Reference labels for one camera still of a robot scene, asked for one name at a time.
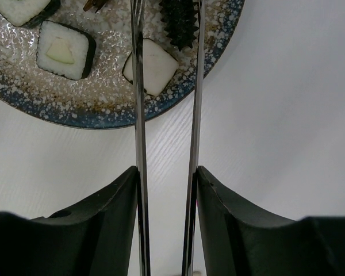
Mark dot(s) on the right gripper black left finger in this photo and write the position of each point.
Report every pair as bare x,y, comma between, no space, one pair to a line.
90,237

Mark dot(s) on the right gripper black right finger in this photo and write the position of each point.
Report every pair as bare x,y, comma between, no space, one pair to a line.
241,238

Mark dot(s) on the black spiky sea cucumber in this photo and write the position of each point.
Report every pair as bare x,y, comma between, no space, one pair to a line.
179,17

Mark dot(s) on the brown seaweed piece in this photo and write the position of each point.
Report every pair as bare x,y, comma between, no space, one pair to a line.
94,4

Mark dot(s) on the metal tongs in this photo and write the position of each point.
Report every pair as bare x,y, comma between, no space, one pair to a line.
137,24

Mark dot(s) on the speckled ceramic plate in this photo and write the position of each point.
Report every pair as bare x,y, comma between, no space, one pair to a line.
105,99

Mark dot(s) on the plain white sushi roll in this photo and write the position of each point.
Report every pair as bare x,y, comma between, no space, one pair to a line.
159,67

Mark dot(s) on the cucumber sushi roll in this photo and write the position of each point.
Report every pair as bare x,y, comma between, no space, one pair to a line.
64,50

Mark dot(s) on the green dot sushi roll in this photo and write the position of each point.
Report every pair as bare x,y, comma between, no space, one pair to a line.
28,13

